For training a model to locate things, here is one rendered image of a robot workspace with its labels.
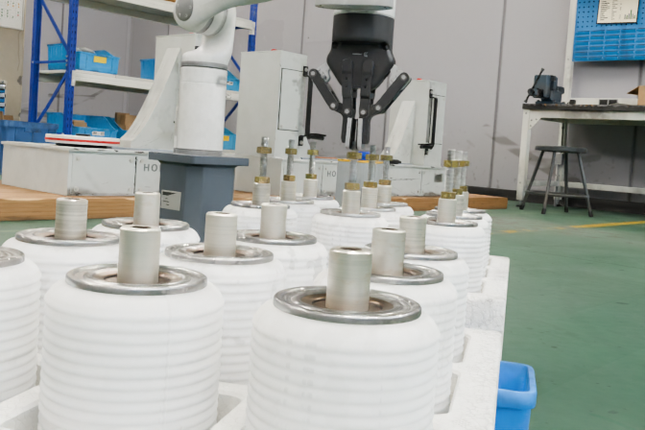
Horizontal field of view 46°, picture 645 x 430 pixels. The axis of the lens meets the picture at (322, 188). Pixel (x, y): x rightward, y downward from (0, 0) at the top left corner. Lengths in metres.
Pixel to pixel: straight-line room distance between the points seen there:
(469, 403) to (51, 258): 0.29
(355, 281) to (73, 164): 2.72
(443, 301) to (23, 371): 0.25
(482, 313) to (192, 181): 0.77
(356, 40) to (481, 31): 6.07
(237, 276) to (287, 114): 3.36
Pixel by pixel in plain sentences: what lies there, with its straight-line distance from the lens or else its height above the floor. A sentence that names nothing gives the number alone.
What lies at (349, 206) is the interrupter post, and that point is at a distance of 0.94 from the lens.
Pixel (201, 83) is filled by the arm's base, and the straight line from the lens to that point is 1.51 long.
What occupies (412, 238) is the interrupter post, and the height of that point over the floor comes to 0.26.
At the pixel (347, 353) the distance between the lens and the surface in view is 0.35.
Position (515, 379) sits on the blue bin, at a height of 0.10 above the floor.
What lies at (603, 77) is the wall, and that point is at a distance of 6.42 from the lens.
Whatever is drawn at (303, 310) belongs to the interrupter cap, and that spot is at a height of 0.25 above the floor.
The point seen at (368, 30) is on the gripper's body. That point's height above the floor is 0.47.
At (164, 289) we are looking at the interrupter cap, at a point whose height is 0.25.
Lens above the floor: 0.33
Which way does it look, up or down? 3 degrees down
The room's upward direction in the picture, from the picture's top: 4 degrees clockwise
